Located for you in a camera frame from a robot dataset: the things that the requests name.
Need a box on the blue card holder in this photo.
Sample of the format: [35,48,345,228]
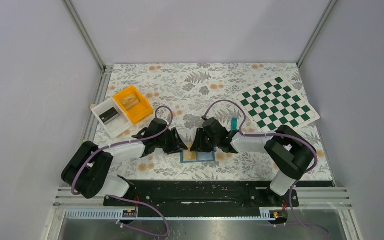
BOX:
[180,148,217,164]

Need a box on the gold credit card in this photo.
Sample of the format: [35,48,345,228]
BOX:
[183,151,197,162]

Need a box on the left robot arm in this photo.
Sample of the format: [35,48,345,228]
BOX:
[61,117,188,199]

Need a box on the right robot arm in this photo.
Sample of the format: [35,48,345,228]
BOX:
[190,117,317,196]

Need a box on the orange plastic bin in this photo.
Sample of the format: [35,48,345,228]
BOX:
[113,85,154,125]

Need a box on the floral table mat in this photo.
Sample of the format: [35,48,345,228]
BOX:
[92,62,334,182]

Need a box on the item in orange bin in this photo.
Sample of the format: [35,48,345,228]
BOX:
[121,93,140,110]

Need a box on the white plastic bin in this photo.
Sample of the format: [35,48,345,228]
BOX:
[91,98,134,138]

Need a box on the black item in white bin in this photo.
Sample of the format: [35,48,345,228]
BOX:
[99,107,120,125]

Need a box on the green white chessboard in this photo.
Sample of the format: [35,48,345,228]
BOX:
[233,77,320,132]

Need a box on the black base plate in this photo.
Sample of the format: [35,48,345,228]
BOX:
[103,179,334,218]

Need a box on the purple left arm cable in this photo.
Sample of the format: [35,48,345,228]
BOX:
[71,105,175,196]

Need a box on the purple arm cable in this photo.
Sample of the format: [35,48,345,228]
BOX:
[201,99,330,237]
[71,105,175,196]

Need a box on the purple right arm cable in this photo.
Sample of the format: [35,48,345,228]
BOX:
[201,99,330,237]

